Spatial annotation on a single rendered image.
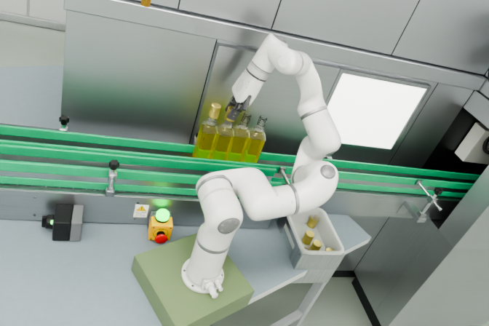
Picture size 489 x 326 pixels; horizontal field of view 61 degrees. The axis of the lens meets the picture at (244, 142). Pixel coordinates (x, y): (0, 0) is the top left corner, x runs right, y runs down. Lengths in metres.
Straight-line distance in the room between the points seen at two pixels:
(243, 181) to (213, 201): 0.12
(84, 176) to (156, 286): 0.39
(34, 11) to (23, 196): 3.37
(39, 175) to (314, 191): 0.80
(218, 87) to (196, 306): 0.72
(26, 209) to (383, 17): 1.34
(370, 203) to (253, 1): 0.97
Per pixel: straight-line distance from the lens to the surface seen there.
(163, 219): 1.37
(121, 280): 1.32
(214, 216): 1.04
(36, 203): 1.41
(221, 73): 1.45
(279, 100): 1.56
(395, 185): 1.87
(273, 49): 1.27
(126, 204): 1.39
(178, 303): 1.22
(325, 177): 1.14
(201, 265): 1.18
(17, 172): 1.36
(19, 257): 1.38
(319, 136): 1.21
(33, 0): 4.58
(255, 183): 1.11
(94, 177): 1.35
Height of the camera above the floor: 1.82
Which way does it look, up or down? 32 degrees down
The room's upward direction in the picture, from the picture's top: 19 degrees clockwise
